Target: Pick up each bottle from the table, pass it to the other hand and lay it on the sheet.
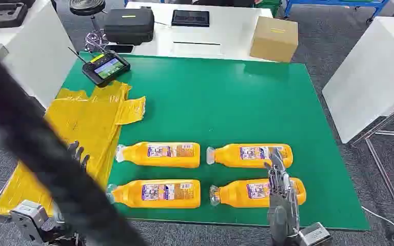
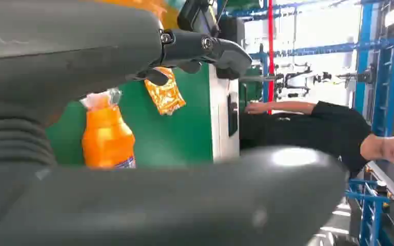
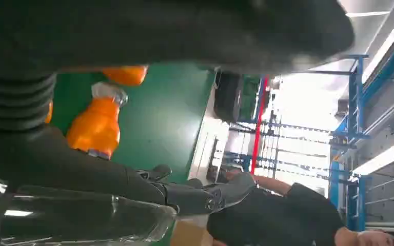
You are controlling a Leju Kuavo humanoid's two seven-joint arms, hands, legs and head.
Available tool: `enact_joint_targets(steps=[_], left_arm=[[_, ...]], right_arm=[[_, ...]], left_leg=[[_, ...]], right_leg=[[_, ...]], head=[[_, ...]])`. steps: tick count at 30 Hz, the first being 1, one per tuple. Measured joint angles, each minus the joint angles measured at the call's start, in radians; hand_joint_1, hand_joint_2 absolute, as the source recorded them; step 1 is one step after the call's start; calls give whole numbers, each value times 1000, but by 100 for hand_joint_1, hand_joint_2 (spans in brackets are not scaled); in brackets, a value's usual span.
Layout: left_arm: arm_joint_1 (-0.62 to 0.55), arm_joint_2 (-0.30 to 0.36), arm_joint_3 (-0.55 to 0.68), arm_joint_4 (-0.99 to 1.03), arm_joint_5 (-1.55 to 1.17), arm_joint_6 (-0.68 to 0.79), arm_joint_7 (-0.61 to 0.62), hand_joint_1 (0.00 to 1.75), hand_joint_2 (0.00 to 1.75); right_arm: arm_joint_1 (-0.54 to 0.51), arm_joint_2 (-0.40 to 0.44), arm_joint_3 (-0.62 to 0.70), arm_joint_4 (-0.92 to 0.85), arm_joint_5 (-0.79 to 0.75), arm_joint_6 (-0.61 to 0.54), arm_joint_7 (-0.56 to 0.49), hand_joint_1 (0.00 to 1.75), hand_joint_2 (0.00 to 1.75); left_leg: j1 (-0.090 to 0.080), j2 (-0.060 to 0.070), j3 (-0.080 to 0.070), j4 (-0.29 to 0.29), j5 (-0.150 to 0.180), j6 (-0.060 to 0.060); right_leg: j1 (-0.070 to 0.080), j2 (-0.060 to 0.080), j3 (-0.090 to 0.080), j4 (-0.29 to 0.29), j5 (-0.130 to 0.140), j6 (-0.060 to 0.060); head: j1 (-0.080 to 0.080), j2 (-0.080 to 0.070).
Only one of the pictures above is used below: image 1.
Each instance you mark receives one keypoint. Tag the thin black strip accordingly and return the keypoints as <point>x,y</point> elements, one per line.
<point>197,43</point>

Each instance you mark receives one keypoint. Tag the blue metal rack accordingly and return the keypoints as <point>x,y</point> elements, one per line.
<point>336,2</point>

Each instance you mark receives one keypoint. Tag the green plastic crate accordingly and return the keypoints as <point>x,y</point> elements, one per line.
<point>268,5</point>

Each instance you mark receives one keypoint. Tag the black phone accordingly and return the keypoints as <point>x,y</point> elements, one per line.
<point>120,48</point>

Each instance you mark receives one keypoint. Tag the black tablet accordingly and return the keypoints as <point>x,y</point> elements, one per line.
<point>190,18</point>

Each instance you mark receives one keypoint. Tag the white side table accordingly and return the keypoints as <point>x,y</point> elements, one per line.
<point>40,51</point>

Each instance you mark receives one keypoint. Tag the green table mat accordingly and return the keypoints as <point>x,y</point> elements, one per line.
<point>217,102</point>

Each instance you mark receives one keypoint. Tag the black remote controller with screen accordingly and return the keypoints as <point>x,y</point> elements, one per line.
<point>108,68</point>

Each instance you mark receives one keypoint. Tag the black moulded tray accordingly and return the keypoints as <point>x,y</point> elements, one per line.
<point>1,15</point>

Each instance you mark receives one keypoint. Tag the yellow plastic sheet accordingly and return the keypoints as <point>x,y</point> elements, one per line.
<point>88,119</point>

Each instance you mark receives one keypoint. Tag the metal table frame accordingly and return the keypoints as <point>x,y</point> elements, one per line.
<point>385,176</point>

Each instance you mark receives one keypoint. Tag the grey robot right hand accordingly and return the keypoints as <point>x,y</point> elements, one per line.
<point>282,207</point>

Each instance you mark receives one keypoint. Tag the black round stool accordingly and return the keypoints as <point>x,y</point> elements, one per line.
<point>87,6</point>

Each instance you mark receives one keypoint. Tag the black carrying case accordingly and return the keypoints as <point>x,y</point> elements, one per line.
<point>129,25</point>

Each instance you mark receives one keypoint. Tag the orange drink bottle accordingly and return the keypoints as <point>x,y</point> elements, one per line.
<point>234,197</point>
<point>129,197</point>
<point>231,159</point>
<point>159,159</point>

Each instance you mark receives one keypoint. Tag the white tilted table top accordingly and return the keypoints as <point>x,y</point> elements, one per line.
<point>370,78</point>

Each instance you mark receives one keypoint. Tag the brown cardboard box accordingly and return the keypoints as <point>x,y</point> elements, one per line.
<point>273,40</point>

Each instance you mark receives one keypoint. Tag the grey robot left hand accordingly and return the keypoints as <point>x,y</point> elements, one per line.
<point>76,152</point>

